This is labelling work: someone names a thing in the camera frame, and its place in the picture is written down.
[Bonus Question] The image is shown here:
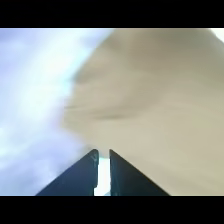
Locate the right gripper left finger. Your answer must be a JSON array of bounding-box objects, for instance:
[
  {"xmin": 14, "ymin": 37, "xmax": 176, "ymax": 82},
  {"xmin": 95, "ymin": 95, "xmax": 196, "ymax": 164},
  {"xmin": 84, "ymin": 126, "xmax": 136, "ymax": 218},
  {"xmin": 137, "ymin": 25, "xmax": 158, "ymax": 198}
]
[{"xmin": 35, "ymin": 148, "xmax": 100, "ymax": 197}]

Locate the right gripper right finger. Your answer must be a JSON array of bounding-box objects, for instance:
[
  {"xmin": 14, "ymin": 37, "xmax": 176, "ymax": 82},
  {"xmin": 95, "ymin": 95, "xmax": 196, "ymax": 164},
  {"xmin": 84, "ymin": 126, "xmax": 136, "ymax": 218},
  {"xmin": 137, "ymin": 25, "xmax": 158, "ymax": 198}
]
[{"xmin": 108, "ymin": 148, "xmax": 170, "ymax": 197}]

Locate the brown garment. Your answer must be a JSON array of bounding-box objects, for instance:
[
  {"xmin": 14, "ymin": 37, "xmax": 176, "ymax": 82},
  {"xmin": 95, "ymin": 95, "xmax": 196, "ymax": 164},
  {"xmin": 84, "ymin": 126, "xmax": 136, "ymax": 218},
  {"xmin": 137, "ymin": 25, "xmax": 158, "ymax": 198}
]
[{"xmin": 62, "ymin": 27, "xmax": 224, "ymax": 197}]

